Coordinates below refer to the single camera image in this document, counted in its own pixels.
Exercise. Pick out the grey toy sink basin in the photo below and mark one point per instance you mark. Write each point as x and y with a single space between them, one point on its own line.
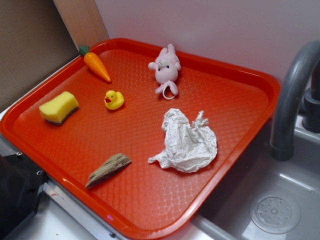
261 198

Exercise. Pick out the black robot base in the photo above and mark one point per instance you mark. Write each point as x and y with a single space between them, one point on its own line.
21 185

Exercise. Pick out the brown wood piece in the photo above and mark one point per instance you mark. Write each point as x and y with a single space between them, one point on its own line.
110 167

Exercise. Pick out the crumpled white paper towel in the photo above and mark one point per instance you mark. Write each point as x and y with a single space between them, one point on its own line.
189 146

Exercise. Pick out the pink plush bunny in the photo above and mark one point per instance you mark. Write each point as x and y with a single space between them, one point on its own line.
166 69

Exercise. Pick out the yellow rubber duck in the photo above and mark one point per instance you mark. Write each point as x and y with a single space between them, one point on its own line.
113 100

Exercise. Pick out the grey toy faucet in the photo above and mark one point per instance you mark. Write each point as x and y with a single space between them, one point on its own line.
300 90

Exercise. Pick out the orange toy carrot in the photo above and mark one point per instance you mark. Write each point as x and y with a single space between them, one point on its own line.
94 63

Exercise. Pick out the wooden board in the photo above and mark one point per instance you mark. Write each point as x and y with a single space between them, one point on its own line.
83 21

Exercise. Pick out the yellow sponge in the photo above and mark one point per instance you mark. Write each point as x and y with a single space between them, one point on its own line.
58 109

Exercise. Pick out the red plastic tray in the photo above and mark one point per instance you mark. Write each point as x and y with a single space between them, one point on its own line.
142 201

